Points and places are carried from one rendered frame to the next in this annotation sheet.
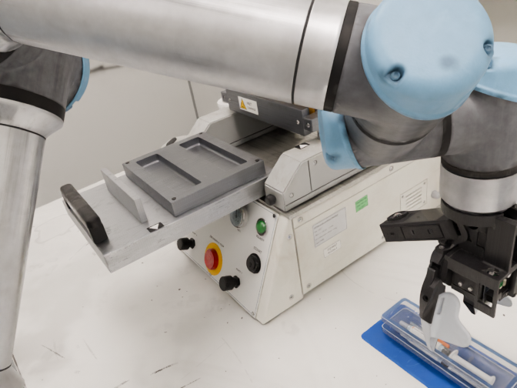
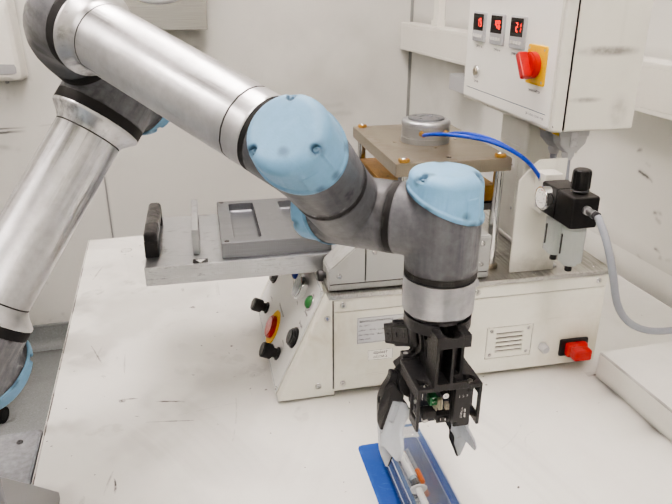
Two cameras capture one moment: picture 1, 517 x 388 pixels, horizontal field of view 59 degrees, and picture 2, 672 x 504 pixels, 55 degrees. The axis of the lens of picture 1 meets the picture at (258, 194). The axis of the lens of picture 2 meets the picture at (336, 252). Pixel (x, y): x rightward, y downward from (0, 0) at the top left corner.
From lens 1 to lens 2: 0.39 m
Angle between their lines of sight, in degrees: 18
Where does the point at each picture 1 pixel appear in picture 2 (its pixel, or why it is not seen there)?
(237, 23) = (194, 93)
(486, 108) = (418, 217)
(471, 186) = (410, 289)
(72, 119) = not seen: hidden behind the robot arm
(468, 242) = (423, 353)
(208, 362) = (209, 412)
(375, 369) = (347, 476)
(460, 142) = (396, 241)
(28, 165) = (92, 163)
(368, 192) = not seen: hidden behind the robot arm
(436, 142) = (375, 234)
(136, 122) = not seen: hidden behind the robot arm
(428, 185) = (535, 332)
